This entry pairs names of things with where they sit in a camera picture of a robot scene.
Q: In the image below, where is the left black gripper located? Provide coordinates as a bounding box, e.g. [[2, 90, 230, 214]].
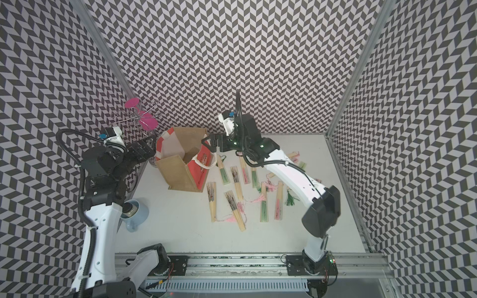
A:
[[112, 135, 157, 180]]

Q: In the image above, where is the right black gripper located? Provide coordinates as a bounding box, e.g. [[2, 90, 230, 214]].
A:
[[202, 131, 250, 153]]

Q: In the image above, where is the burlap red tote bag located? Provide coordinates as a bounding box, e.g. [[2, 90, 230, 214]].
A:
[[155, 127, 215, 192]]

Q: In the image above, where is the pink tassel folding fan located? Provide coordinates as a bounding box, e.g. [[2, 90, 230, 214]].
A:
[[287, 151, 300, 162]]

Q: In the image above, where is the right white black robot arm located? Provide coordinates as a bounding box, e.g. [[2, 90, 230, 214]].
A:
[[202, 111, 341, 275]]

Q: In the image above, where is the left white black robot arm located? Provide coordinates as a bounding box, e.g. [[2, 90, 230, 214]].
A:
[[56, 129, 170, 298]]

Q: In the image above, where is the blue roll of tape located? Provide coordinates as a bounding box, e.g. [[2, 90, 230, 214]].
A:
[[120, 199, 149, 232]]

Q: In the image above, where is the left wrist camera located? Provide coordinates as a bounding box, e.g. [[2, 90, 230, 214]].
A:
[[99, 126, 125, 146]]

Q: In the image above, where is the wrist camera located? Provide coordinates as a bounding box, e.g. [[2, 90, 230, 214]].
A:
[[218, 111, 236, 136], [99, 126, 125, 146]]

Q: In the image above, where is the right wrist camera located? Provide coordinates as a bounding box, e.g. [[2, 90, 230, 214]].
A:
[[218, 111, 236, 136]]

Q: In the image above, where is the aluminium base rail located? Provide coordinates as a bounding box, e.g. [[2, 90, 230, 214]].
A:
[[81, 253, 396, 280]]

